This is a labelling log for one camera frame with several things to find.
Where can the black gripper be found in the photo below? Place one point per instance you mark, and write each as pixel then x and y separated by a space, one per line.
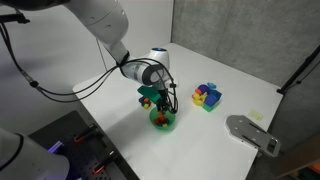
pixel 162 96

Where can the small orange block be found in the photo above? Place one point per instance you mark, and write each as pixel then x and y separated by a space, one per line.
pixel 162 119
pixel 161 115
pixel 146 99

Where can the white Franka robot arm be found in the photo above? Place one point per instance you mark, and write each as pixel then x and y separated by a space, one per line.
pixel 100 16

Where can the small red block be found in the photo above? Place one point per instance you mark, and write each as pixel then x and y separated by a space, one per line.
pixel 156 121

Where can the small dark purple block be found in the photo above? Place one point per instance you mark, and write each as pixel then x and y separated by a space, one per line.
pixel 160 123

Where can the small yellow block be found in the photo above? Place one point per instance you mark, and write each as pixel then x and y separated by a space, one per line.
pixel 164 125
pixel 146 106

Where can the green plastic bowl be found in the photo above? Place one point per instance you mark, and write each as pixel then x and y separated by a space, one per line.
pixel 167 129

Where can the yellow toy piece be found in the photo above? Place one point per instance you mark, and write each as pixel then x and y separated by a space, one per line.
pixel 198 100

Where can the orange toy piece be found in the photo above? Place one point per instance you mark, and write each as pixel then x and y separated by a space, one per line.
pixel 198 91

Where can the purple toy ball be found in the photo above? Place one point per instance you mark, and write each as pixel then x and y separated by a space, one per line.
pixel 202 89

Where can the green toy box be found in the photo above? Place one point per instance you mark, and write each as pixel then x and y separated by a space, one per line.
pixel 208 107

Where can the blue toy box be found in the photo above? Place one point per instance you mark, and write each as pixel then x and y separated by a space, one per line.
pixel 213 97

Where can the light blue toy piece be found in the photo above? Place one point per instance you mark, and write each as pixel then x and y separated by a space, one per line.
pixel 211 85

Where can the black orange clamp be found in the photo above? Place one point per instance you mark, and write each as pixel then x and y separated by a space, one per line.
pixel 85 133
pixel 104 163

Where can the grey metal mounting plate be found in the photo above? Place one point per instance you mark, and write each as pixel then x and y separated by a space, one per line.
pixel 250 133

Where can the black perforated base board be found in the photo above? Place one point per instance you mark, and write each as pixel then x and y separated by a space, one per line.
pixel 83 156

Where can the pale yellow sticker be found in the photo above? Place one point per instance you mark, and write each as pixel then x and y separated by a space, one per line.
pixel 256 115

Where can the black tripod stand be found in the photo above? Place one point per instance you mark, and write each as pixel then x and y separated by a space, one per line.
pixel 300 70

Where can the brown wooden shelf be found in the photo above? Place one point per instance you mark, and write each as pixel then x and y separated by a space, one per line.
pixel 300 156

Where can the black mounting bar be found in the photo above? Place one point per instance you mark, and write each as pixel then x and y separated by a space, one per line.
pixel 10 18

